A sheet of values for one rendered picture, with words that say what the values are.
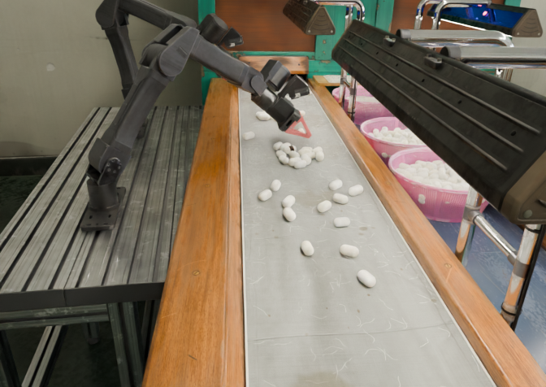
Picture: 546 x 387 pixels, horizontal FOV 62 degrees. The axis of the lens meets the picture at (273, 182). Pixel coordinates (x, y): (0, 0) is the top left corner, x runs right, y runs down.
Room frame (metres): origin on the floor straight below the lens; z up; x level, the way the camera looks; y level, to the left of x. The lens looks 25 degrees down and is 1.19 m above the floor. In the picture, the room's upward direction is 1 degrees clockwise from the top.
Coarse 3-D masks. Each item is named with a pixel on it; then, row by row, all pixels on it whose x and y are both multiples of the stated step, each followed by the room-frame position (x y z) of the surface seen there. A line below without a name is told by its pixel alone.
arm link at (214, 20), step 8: (208, 16) 1.45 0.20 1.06; (216, 16) 1.48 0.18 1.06; (200, 24) 1.46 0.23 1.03; (208, 24) 1.45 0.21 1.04; (216, 24) 1.44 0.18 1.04; (224, 24) 1.47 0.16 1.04; (208, 32) 1.44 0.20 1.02; (216, 32) 1.44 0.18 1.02; (224, 32) 1.45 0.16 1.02; (216, 40) 1.45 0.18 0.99
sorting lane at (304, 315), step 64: (256, 128) 1.37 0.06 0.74; (320, 128) 1.38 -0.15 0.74; (256, 192) 0.92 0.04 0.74; (320, 192) 0.92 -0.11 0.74; (256, 256) 0.66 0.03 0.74; (320, 256) 0.67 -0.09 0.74; (384, 256) 0.67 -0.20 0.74; (256, 320) 0.51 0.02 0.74; (320, 320) 0.51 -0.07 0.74; (384, 320) 0.51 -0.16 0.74; (448, 320) 0.51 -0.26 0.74; (256, 384) 0.40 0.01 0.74; (320, 384) 0.40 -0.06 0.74; (384, 384) 0.40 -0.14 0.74; (448, 384) 0.40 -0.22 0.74
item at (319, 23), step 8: (288, 0) 1.83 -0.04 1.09; (296, 0) 1.66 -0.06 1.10; (288, 8) 1.71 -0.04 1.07; (296, 8) 1.55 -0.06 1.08; (304, 8) 1.42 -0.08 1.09; (312, 8) 1.30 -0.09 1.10; (320, 8) 1.23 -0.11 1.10; (288, 16) 1.62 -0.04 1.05; (296, 16) 1.47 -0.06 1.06; (304, 16) 1.34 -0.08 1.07; (312, 16) 1.23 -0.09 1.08; (320, 16) 1.23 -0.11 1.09; (328, 16) 1.23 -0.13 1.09; (296, 24) 1.42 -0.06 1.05; (304, 24) 1.27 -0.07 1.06; (312, 24) 1.23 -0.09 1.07; (320, 24) 1.23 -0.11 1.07; (328, 24) 1.23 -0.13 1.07; (304, 32) 1.24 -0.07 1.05; (312, 32) 1.23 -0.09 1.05; (320, 32) 1.23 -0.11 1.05; (328, 32) 1.23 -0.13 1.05
